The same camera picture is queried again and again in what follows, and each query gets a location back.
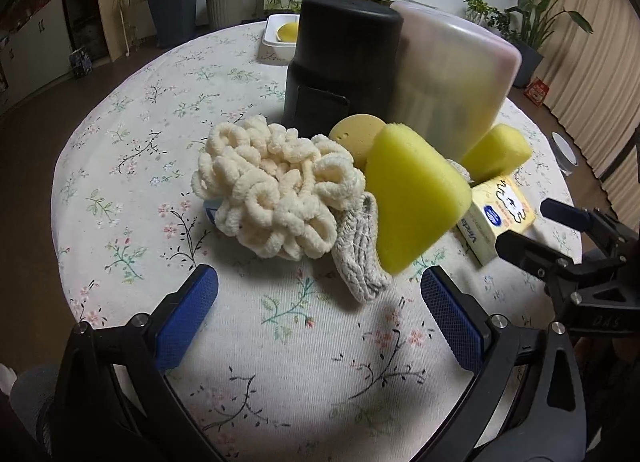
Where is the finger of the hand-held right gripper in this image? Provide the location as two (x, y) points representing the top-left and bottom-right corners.
(539, 198), (640, 245)
(495, 231), (640, 334)

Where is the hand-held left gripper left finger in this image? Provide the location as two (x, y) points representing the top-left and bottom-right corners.
(50, 264), (221, 462)

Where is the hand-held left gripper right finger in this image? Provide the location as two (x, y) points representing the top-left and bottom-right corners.
(415, 266), (596, 462)

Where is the yellow tissue pack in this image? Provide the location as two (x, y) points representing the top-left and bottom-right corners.
(456, 174), (539, 268)

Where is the blue tissue pack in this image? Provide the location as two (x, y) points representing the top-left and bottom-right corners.
(202, 197), (224, 231)

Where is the yellow foam sponge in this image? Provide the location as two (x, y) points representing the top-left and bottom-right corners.
(460, 124), (534, 184)
(364, 122), (474, 274)

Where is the grey knit cloth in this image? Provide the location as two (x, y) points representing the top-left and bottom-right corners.
(331, 191), (394, 304)

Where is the cream loopy bath scrubber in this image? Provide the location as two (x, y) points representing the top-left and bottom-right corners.
(191, 116), (368, 261)

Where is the white plastic tray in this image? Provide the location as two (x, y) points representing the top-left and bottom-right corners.
(389, 1), (524, 159)

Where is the white round device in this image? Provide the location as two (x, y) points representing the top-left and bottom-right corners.
(549, 132), (582, 176)

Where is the red box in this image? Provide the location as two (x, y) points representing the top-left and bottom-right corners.
(524, 77), (551, 106)

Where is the floral tablecloth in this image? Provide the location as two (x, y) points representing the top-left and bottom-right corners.
(50, 18), (587, 462)

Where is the dark plant pot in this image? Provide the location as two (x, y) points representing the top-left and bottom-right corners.
(509, 38), (544, 89)

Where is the beige curtain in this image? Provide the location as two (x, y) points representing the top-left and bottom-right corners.
(541, 0), (640, 179)

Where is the person's leg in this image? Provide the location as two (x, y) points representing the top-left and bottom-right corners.
(0, 363), (62, 462)

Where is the round yellow sponge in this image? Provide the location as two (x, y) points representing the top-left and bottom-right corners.
(328, 114), (387, 169)

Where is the small blue box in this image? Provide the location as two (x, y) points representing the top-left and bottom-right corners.
(67, 47), (94, 79)

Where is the black cylindrical container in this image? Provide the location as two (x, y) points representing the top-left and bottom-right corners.
(282, 0), (405, 132)

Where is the white square dish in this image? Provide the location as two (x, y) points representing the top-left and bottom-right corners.
(262, 13), (302, 63)

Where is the blue plant pot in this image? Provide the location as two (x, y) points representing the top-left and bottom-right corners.
(146, 0), (199, 49)

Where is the white ribbed plant pot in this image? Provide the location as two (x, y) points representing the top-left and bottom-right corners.
(204, 0), (245, 29)

